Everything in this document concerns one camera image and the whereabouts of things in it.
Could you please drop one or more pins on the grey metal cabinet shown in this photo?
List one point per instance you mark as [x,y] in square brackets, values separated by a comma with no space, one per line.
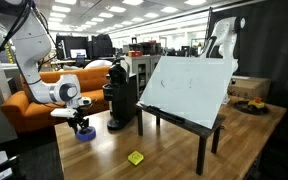
[143,67]

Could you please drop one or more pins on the orange sofa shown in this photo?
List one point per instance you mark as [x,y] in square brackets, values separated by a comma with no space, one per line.
[26,115]

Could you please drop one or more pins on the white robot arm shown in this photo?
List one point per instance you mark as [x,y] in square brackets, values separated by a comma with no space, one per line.
[29,33]

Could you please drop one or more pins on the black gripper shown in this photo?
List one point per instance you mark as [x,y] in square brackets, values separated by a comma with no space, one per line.
[77,120]

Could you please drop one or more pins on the computer monitor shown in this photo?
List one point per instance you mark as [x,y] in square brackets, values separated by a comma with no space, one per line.
[77,52]

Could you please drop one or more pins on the black coffee machine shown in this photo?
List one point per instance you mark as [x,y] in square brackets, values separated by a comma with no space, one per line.
[121,91]

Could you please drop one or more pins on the small black stand table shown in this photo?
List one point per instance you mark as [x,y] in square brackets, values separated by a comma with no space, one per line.
[203,132]

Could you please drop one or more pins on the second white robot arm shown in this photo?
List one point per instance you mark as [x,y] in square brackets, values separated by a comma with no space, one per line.
[224,35]

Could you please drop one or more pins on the white whiteboard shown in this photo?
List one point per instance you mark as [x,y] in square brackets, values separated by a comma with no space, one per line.
[191,88]

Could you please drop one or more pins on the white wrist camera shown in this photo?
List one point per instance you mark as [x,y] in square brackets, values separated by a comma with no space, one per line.
[63,112]

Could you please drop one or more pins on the yellow smiley cube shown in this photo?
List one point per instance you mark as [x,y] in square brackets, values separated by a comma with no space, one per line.
[136,157]

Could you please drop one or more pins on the blue tape roll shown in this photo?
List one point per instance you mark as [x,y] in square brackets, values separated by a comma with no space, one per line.
[86,134]

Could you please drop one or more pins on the cardboard box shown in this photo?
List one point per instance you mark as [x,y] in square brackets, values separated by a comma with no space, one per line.
[249,87]

